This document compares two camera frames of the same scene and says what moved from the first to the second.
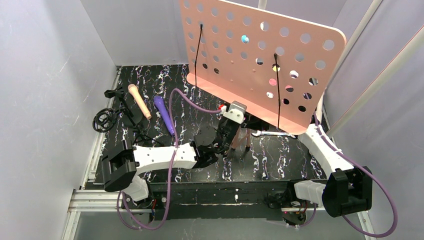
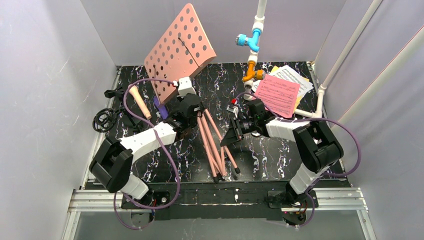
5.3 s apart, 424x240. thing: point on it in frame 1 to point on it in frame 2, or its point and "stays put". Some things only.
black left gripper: (230, 129) to (180, 117)
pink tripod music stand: (285, 71) to (182, 49)
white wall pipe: (359, 28) stays put
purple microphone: (160, 102) stays put
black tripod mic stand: (104, 119) stays put
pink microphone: (133, 88) stays put
